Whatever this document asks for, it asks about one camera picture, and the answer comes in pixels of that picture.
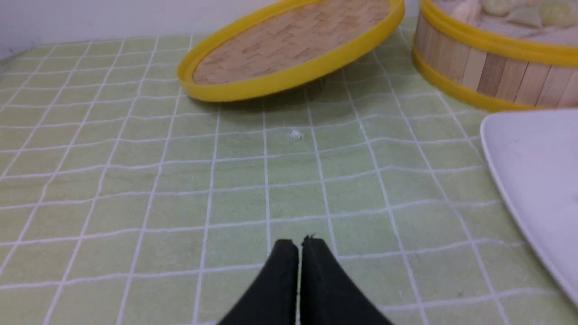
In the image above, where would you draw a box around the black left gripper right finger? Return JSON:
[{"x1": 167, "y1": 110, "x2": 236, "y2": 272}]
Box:
[{"x1": 300, "y1": 235, "x2": 392, "y2": 325}]

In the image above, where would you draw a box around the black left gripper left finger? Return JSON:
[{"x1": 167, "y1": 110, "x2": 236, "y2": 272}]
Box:
[{"x1": 219, "y1": 239, "x2": 299, "y2": 325}]

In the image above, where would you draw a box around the white square plate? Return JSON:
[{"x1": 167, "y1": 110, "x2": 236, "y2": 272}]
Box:
[{"x1": 480, "y1": 108, "x2": 578, "y2": 305}]

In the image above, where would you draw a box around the small white crumb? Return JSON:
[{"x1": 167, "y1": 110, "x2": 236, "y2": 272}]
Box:
[{"x1": 289, "y1": 130, "x2": 303, "y2": 141}]

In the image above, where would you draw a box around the green checkered tablecloth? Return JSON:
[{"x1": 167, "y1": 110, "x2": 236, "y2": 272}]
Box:
[{"x1": 0, "y1": 19, "x2": 577, "y2": 325}]

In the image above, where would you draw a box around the yellow bamboo steamer lid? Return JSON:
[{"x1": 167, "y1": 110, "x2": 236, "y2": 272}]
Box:
[{"x1": 176, "y1": 0, "x2": 405, "y2": 102}]

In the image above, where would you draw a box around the yellow bamboo steamer basket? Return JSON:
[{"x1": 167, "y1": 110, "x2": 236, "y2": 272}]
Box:
[{"x1": 411, "y1": 0, "x2": 578, "y2": 112}]

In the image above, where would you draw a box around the white steamer liner cloth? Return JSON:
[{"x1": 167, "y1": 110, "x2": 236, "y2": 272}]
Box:
[{"x1": 434, "y1": 0, "x2": 578, "y2": 46}]

